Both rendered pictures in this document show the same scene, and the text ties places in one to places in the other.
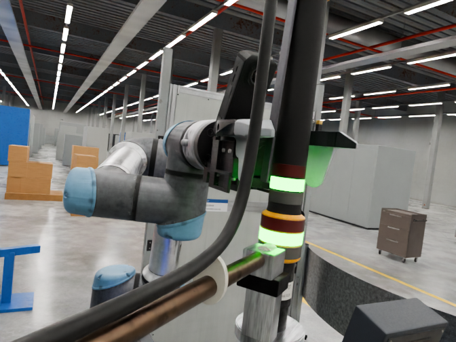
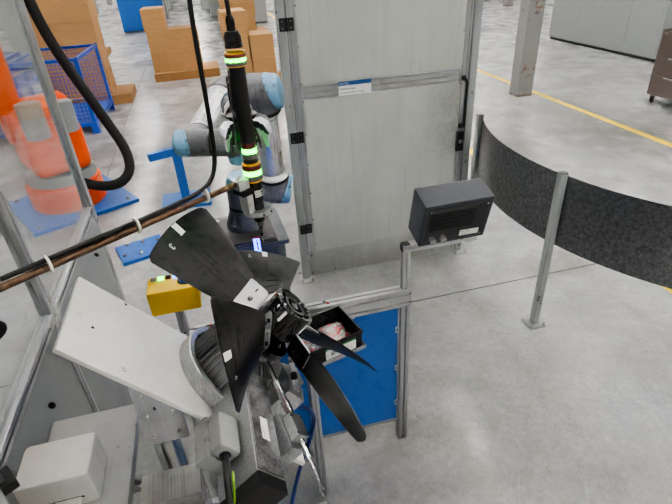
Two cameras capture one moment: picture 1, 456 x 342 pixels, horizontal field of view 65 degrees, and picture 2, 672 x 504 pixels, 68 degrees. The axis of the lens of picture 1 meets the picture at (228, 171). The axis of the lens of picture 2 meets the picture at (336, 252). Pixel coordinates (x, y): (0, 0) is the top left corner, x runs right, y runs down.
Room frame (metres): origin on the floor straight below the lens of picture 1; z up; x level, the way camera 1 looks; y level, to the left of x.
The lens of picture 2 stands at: (-0.66, -0.50, 1.99)
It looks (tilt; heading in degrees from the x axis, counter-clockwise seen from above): 31 degrees down; 14
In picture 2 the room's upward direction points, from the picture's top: 4 degrees counter-clockwise
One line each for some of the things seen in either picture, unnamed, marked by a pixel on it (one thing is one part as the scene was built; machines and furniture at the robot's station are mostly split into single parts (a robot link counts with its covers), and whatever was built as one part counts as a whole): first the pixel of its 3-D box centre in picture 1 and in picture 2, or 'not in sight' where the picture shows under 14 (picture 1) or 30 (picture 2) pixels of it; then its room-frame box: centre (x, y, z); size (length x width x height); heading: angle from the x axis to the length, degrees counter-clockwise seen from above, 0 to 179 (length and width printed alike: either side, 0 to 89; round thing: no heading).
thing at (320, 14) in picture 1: (296, 106); (244, 116); (0.35, -0.06, 1.68); 0.03 x 0.03 x 0.21
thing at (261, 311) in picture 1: (271, 292); (252, 194); (0.34, -0.06, 1.50); 0.09 x 0.07 x 0.10; 152
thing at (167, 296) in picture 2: not in sight; (175, 294); (0.54, 0.37, 1.02); 0.16 x 0.10 x 0.11; 117
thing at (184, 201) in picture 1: (173, 203); (234, 143); (0.59, 0.08, 1.54); 0.11 x 0.08 x 0.11; 101
